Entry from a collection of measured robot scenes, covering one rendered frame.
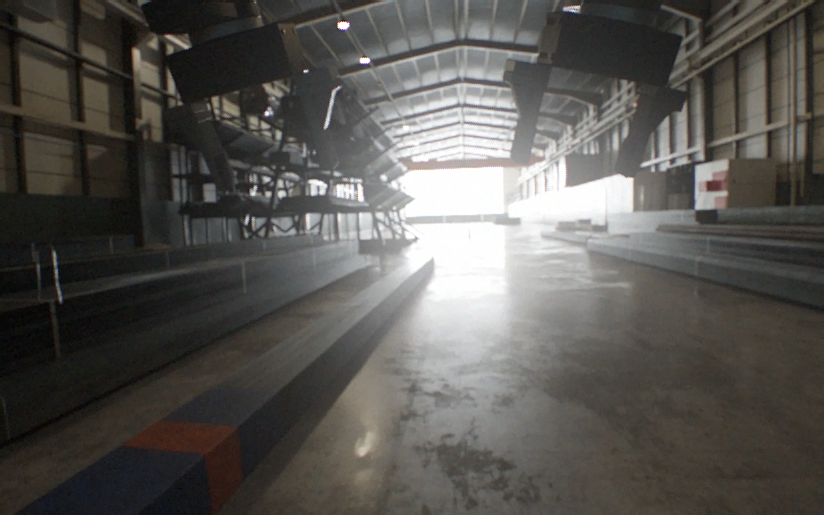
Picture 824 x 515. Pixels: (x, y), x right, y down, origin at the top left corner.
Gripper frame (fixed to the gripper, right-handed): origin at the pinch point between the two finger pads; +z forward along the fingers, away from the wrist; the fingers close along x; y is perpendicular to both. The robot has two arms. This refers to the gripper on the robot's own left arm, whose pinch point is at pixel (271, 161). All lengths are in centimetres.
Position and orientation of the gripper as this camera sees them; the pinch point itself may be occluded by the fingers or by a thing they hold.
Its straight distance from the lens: 51.3
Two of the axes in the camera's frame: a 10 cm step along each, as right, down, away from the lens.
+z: 2.1, 8.7, 4.5
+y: 1.1, -4.8, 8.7
